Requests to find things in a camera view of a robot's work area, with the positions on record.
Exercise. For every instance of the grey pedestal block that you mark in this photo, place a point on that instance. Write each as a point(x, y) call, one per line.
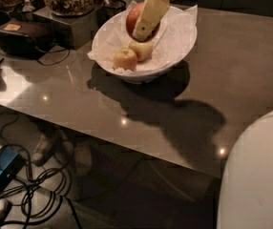
point(72, 32)

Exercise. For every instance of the white bowl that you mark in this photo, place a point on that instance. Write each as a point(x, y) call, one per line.
point(149, 74)

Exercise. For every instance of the yellow-red apple left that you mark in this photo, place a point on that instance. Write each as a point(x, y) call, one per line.
point(126, 59)

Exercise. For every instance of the black device with label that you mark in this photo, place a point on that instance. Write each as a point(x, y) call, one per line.
point(26, 39)

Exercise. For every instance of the red apple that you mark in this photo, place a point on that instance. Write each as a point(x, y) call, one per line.
point(131, 21)

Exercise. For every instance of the white shoe under table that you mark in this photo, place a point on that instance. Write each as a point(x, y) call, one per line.
point(44, 149)

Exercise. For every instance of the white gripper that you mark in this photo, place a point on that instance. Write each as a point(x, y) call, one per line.
point(148, 18)

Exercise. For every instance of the metal scoop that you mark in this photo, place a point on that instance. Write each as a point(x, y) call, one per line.
point(28, 6)

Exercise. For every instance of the blue box on floor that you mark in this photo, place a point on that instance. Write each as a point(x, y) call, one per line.
point(11, 163)

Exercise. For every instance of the white paper liner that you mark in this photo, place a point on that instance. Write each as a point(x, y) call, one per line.
point(174, 38)

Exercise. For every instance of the black cup with spoon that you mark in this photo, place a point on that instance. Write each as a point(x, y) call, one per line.
point(110, 9)

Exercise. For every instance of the yellow-green apple back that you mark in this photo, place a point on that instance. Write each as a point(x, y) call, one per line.
point(143, 50)

